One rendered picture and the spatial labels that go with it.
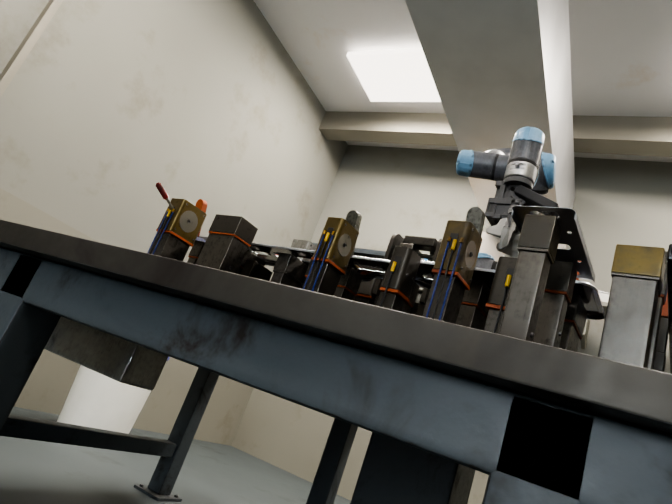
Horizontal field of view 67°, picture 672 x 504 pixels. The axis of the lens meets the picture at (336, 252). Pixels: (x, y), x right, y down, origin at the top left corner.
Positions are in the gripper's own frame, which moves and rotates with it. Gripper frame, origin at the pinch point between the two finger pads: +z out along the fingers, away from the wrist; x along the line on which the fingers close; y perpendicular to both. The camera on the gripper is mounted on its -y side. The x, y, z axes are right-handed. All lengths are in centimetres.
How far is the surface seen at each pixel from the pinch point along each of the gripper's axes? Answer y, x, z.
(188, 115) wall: 287, -77, -124
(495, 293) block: -5.3, 18.7, 16.1
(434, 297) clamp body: 6.6, 19.2, 19.0
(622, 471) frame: -34, 61, 44
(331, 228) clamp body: 40.3, 17.2, 4.2
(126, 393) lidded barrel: 220, -79, 73
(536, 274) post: -16.6, 35.3, 17.8
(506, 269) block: -6.3, 18.6, 10.9
